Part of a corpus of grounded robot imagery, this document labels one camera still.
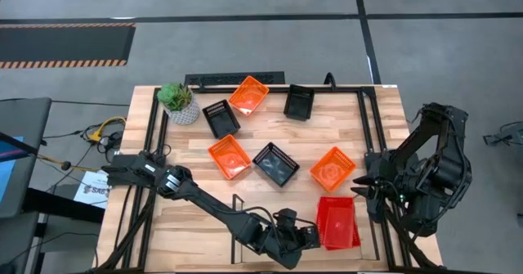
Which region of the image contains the succulent in white patterned pot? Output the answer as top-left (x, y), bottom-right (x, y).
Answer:
top-left (156, 82), bottom-right (201, 127)

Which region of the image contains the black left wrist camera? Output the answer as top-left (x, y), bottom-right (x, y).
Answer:
top-left (276, 207), bottom-right (298, 228)

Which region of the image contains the black plastic basket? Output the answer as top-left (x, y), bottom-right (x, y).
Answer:
top-left (284, 83), bottom-right (316, 122)
top-left (201, 98), bottom-right (242, 140)
top-left (252, 141), bottom-right (301, 188)

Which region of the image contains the black hazard-striped floor mat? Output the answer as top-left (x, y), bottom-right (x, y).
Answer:
top-left (0, 22), bottom-right (137, 70)

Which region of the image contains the black boom rod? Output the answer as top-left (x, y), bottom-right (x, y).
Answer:
top-left (0, 131), bottom-right (46, 157)

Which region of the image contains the grey equipment base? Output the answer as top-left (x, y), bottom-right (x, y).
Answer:
top-left (483, 121), bottom-right (523, 147)

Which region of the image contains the orange plastic basket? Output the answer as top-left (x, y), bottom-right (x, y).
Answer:
top-left (309, 146), bottom-right (357, 193)
top-left (207, 133), bottom-right (253, 181)
top-left (227, 74), bottom-right (270, 117)

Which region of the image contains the white printed paper sheet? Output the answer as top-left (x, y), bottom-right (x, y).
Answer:
top-left (73, 170), bottom-right (110, 209)

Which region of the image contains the black aluminium rig frame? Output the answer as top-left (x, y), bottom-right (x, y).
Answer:
top-left (92, 83), bottom-right (445, 274)

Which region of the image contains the yellow cable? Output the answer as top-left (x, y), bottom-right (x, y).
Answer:
top-left (87, 116), bottom-right (127, 143)

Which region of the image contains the blue panel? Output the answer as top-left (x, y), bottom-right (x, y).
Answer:
top-left (0, 137), bottom-right (25, 204)

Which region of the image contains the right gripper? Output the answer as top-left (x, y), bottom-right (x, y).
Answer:
top-left (351, 173), bottom-right (404, 222)

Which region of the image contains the black floor cable ramp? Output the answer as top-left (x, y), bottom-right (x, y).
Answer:
top-left (184, 70), bottom-right (286, 86)

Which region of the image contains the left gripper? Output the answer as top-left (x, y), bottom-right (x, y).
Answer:
top-left (285, 224), bottom-right (322, 253)

